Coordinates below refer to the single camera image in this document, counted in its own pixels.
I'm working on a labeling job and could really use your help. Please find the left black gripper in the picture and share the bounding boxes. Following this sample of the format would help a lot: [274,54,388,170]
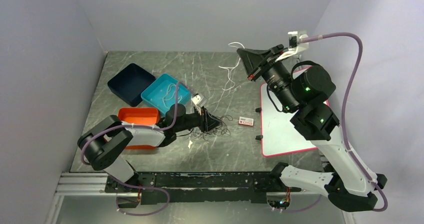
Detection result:
[174,105,223,133]

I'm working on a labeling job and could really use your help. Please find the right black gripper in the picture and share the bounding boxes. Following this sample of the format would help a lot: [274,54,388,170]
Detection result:
[237,44,300,112]

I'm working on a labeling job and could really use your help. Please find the brown and white cables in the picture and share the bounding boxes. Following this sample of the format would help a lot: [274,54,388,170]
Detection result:
[185,115,234,143]

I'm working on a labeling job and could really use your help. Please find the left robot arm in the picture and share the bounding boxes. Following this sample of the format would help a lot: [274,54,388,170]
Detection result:
[77,103,222,192]

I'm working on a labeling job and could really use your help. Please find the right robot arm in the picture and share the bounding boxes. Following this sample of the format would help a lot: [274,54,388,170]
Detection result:
[236,45,387,212]

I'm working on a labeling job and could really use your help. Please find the red white small box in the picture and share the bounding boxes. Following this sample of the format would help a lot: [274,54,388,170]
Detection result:
[238,116,254,127]

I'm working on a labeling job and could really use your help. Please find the teal tray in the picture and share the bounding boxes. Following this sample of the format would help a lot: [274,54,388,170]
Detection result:
[140,73,178,117]

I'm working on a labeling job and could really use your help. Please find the orange tray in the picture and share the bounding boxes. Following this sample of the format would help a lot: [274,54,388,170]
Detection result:
[117,107,161,151]

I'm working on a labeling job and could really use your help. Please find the pink framed whiteboard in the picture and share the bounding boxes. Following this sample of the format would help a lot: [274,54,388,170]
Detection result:
[261,65,340,157]

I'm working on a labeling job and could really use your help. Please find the navy blue tray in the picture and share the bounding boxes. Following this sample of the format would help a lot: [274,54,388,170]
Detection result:
[107,63,156,107]

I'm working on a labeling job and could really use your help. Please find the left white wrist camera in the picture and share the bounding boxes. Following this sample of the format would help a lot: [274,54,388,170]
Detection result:
[191,93,208,108]

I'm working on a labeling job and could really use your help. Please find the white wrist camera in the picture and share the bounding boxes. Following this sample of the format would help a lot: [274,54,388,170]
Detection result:
[275,31,309,62]
[191,93,208,108]

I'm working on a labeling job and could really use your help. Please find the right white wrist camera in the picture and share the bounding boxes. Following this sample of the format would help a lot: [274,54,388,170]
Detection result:
[275,31,309,62]

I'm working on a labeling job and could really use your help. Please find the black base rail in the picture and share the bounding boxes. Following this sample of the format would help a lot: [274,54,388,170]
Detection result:
[104,171,288,205]

